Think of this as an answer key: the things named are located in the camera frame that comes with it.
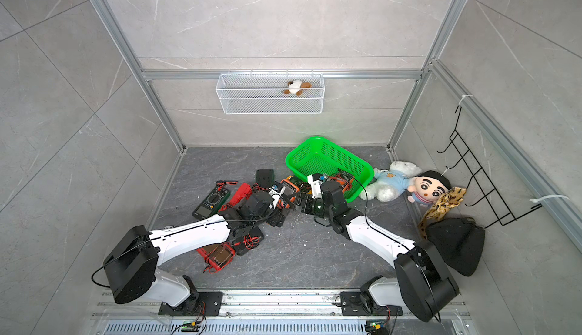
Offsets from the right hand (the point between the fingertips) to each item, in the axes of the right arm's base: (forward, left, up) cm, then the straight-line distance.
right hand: (293, 200), depth 82 cm
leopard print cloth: (-5, -52, +5) cm, 53 cm away
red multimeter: (+8, +22, -8) cm, 25 cm away
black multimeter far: (+20, +14, -12) cm, 27 cm away
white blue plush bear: (+13, -42, -9) cm, 45 cm away
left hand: (+1, +4, -2) cm, 5 cm away
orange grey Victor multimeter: (+17, -23, -11) cm, 31 cm away
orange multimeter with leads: (+3, +1, +3) cm, 5 cm away
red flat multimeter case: (-16, +28, -11) cm, 34 cm away
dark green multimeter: (+7, +35, -13) cm, 38 cm away
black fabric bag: (-18, -49, +6) cm, 53 cm away
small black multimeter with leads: (-11, +18, -11) cm, 24 cm away
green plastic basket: (+35, -13, -14) cm, 39 cm away
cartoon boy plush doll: (+3, -49, +3) cm, 50 cm away
